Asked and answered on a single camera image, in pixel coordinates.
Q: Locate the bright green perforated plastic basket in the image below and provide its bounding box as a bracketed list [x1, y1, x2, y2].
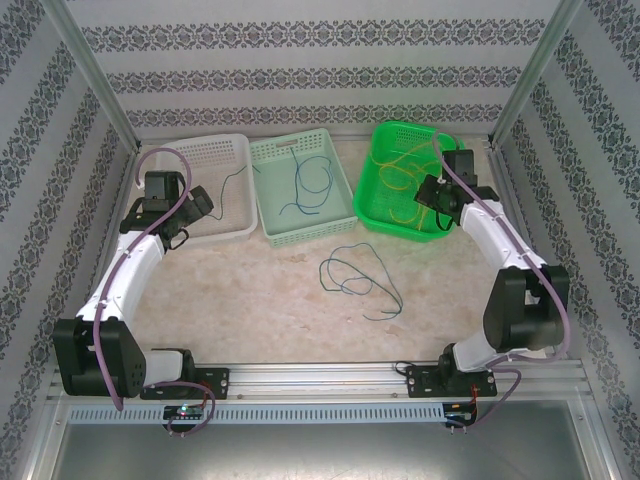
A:
[352, 121, 467, 244]

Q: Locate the white perforated plastic basket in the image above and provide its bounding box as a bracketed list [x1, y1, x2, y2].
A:
[149, 133, 259, 246]

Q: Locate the aluminium frame post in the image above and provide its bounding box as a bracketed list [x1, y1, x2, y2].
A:
[491, 0, 585, 150]
[43, 0, 142, 151]

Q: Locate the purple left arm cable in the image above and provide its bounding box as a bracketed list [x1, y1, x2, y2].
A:
[94, 145, 217, 437]

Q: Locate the tangle of blue-green wires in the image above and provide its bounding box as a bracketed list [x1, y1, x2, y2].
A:
[324, 269, 405, 322]

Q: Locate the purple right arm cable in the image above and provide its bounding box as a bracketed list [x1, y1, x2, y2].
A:
[432, 130, 575, 431]

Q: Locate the slotted grey cable duct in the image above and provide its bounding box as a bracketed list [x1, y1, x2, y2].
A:
[67, 403, 446, 426]

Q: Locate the aluminium table side rail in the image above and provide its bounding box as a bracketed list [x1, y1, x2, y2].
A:
[484, 142, 511, 201]
[118, 147, 144, 207]

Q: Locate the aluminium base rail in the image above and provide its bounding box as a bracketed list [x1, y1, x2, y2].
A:
[47, 363, 587, 401]

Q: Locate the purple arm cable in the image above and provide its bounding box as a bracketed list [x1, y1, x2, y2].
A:
[432, 130, 575, 431]
[94, 145, 217, 437]

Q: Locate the green cable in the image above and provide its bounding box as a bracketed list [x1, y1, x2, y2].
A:
[217, 165, 247, 222]

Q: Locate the mint perforated plastic basket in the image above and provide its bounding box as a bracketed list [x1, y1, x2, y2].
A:
[248, 127, 359, 250]

